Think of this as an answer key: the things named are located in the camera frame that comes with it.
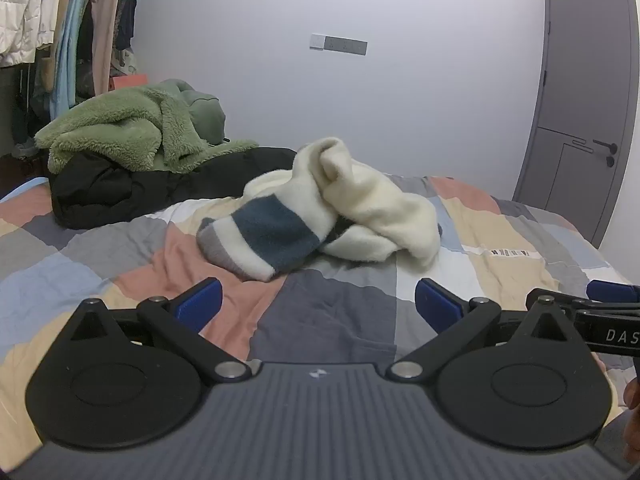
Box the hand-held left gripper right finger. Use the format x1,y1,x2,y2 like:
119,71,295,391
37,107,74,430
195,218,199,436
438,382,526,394
389,278,588,381

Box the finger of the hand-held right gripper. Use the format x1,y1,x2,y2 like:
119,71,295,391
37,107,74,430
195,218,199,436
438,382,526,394
587,280,640,304
526,289,640,317

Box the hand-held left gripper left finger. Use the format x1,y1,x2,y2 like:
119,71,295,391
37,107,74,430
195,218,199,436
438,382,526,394
70,279,253,381

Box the cream striped fleece sweater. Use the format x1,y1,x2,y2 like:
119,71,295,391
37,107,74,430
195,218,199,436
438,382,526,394
196,136,442,282

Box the patchwork bed cover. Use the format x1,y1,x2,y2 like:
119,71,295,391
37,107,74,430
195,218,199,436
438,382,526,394
0,175,640,461

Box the black jacket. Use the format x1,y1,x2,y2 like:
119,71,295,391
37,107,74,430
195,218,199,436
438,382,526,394
50,146,301,228

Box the green padded coat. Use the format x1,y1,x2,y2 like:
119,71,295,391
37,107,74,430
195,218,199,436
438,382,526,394
159,78,226,146

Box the green fleece jacket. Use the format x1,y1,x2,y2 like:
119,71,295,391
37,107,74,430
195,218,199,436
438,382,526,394
34,85,261,173

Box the grey door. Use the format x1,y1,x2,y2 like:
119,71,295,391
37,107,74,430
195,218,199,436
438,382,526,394
511,0,635,248

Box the pink box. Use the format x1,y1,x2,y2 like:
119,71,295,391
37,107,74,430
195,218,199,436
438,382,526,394
111,75,149,92

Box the light blue hanging garment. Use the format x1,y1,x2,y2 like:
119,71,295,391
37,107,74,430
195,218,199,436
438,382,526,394
49,0,96,122

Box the dark hanging garment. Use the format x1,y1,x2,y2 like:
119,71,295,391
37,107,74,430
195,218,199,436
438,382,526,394
116,0,139,52

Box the beige hanging garment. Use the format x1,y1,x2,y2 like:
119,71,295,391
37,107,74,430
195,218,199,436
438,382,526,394
90,0,126,97

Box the blue and white garment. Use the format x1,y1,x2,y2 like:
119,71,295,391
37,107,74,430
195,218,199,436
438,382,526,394
36,0,68,51

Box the white puffer jacket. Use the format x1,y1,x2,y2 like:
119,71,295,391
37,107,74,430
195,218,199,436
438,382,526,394
0,0,45,67

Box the grey wall switch panel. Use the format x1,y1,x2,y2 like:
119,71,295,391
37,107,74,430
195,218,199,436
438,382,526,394
310,33,368,56

